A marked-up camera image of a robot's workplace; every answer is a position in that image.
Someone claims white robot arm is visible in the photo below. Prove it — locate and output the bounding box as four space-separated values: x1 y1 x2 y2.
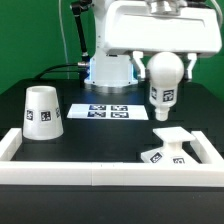
85 0 223 92

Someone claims white hanging cable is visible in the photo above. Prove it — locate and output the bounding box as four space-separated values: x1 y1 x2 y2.
58 0 71 80

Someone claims black cable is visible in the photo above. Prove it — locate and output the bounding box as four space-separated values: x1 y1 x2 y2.
32 63 91 82

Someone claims white lamp bulb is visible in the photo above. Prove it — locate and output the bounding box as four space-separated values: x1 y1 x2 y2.
147 52 184 121

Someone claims white lamp base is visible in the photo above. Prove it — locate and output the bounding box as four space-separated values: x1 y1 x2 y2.
141 127 197 165

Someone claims white lamp shade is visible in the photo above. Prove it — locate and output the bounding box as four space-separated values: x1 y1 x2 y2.
23 86 63 140

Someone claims white U-shaped frame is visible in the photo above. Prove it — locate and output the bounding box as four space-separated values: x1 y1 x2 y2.
0 128 224 187

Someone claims white marker sheet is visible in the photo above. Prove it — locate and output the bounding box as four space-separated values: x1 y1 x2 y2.
67 104 148 120

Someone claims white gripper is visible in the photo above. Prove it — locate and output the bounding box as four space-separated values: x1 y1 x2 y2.
101 1 222 80

